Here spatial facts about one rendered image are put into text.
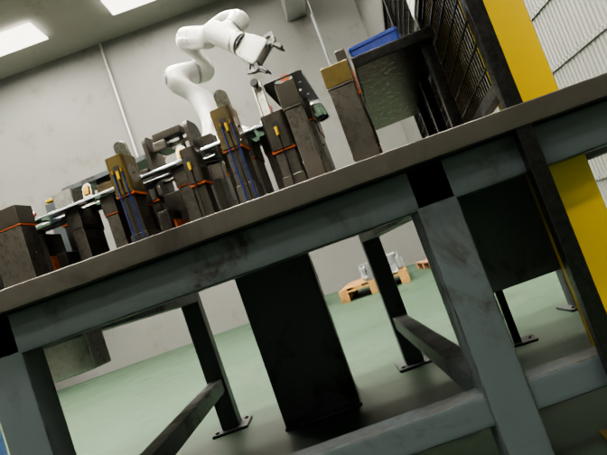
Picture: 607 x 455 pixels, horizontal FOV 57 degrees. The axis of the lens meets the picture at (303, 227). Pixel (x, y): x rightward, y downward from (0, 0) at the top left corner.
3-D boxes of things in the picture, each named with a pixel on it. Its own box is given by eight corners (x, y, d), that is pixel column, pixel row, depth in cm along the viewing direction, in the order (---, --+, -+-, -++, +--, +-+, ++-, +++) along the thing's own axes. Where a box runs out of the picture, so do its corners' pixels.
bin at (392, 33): (360, 87, 175) (346, 49, 176) (380, 103, 204) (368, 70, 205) (410, 64, 170) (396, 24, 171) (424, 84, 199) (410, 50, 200)
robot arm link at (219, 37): (249, 40, 206) (234, 58, 205) (224, 28, 212) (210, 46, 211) (240, 23, 199) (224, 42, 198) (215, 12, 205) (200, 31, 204)
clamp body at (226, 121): (246, 232, 148) (202, 110, 150) (257, 232, 159) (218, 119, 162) (268, 224, 147) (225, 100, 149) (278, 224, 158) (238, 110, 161)
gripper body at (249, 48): (253, 36, 204) (275, 47, 199) (238, 61, 205) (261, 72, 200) (242, 26, 197) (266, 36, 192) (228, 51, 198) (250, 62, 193)
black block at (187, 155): (206, 248, 154) (172, 150, 156) (218, 248, 164) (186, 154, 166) (223, 242, 153) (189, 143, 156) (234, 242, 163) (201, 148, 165)
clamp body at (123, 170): (135, 275, 156) (96, 159, 159) (154, 272, 168) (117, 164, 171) (155, 267, 155) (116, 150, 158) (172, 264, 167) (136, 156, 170)
